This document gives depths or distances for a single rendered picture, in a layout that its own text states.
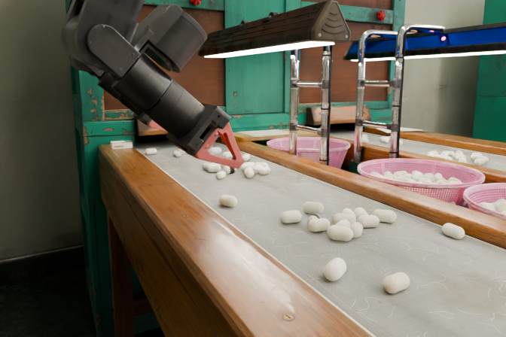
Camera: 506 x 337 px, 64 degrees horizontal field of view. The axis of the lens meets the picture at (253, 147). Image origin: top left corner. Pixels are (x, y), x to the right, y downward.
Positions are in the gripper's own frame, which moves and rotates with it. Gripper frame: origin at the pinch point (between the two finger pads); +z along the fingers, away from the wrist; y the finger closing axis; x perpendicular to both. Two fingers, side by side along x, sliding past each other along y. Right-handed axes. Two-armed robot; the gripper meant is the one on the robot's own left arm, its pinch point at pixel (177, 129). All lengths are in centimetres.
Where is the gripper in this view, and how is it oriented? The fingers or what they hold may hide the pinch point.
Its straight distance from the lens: 95.3
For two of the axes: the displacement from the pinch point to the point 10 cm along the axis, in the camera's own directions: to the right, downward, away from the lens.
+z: 6.8, 5.8, 4.5
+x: -5.8, 8.0, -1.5
